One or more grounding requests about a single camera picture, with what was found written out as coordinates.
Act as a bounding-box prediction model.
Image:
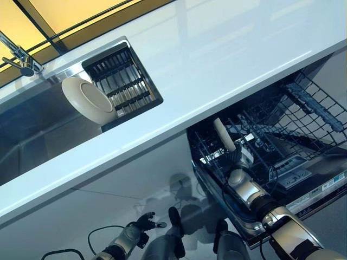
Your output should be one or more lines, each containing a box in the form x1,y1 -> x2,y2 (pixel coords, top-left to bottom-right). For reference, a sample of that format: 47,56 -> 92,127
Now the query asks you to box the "left silver robot leg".
140,227 -> 188,260

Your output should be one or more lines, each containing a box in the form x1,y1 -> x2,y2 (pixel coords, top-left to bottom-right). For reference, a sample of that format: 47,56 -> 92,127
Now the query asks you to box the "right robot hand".
226,147 -> 254,170

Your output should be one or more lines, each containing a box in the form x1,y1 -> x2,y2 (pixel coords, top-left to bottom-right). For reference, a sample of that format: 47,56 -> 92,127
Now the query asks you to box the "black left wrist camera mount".
137,231 -> 150,249

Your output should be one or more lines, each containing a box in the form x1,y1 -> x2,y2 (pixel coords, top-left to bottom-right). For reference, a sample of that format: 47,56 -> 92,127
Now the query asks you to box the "black robot foot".
168,206 -> 185,239
214,219 -> 230,244

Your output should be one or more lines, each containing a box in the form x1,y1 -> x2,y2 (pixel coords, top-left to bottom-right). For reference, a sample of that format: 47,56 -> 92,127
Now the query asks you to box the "chrome gooseneck faucet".
0,34 -> 44,76

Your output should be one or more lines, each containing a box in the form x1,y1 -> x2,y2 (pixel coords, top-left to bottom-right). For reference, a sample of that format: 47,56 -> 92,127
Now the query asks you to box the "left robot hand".
132,212 -> 168,233

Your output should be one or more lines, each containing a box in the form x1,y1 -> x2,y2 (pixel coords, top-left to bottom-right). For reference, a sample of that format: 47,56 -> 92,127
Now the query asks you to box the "black sink drain rack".
81,40 -> 164,120

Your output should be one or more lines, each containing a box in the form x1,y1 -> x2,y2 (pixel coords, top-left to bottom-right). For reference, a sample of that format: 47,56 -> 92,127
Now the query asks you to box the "shallow black wire dishwasher rack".
280,69 -> 347,152

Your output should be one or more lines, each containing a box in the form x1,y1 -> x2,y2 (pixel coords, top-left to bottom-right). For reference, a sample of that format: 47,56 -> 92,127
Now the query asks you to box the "black dishwasher door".
191,159 -> 347,249

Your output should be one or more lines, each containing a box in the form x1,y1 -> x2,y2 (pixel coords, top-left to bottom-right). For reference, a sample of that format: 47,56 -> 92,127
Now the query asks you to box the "beige ceramic plate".
61,76 -> 114,126
213,117 -> 237,152

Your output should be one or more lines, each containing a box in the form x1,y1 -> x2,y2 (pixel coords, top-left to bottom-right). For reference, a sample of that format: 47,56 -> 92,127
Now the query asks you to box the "yellow window with dark frame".
0,0 -> 174,89

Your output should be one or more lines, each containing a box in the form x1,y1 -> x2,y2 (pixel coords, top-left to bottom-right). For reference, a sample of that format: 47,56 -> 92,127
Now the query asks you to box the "left black robot foot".
168,206 -> 185,239

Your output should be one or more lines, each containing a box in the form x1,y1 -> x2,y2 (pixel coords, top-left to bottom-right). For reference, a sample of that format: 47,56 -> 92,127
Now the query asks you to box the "right black robot foot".
214,219 -> 230,244

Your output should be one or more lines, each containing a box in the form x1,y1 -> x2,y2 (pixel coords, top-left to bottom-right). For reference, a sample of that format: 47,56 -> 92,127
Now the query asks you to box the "white cabinet front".
0,129 -> 217,260

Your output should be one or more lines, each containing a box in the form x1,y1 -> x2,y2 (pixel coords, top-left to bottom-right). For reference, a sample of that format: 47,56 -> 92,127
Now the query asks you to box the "stainless steel sink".
0,36 -> 163,187

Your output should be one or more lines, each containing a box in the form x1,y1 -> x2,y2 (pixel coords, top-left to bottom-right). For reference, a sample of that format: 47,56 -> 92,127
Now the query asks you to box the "deep black wire dishwasher rack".
187,116 -> 307,185

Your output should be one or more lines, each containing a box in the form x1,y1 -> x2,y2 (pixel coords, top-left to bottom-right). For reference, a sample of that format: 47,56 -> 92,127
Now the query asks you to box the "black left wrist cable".
43,224 -> 128,260

